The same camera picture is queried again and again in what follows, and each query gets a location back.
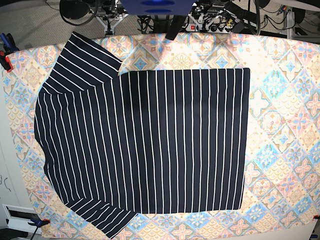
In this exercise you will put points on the navy white striped T-shirt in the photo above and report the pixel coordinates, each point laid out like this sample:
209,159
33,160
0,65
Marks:
142,142

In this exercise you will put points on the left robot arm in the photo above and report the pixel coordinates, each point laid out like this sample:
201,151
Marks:
225,16

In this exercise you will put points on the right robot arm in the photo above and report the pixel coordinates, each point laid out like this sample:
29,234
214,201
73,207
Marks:
109,13

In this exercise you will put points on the white power strip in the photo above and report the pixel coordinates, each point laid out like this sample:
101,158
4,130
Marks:
217,28

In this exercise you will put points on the patterned floral tablecloth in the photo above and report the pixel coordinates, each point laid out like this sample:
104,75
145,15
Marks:
282,166

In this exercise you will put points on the blue clamp lower left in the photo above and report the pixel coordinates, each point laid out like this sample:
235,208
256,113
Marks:
38,223

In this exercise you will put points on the blue clamp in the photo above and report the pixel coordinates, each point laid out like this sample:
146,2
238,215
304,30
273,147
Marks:
9,48
38,223

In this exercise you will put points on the blue clamp upper left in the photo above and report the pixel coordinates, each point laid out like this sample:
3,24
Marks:
9,48

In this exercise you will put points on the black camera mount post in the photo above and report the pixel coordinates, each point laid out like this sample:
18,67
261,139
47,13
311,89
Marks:
175,27

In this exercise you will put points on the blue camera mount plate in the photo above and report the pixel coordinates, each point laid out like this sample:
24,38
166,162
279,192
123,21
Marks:
158,7

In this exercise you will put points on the white wall vent panel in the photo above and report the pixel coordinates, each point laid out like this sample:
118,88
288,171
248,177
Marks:
19,217

